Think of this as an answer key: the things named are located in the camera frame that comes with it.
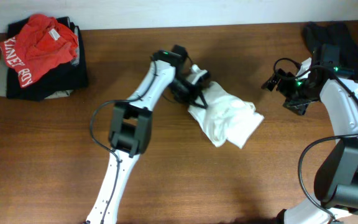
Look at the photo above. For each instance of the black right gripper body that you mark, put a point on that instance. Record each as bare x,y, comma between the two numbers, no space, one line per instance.
297,93

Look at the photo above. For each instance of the white t-shirt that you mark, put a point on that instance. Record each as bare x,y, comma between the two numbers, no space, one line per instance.
227,117

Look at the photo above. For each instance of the red printed t-shirt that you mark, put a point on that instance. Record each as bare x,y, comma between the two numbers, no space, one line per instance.
41,45

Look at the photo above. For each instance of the grey folded garment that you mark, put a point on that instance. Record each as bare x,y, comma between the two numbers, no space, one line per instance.
3,84

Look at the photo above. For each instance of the black folded garment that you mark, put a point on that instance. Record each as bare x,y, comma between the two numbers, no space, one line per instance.
65,78

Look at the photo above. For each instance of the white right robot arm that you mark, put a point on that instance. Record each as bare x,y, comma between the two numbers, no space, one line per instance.
324,78

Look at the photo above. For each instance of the dark green trousers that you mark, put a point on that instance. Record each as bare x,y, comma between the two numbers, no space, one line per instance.
334,34

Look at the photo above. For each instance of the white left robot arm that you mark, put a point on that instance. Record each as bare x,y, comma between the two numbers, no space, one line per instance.
131,124

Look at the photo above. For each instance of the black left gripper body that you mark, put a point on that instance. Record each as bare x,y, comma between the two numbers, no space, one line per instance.
188,92

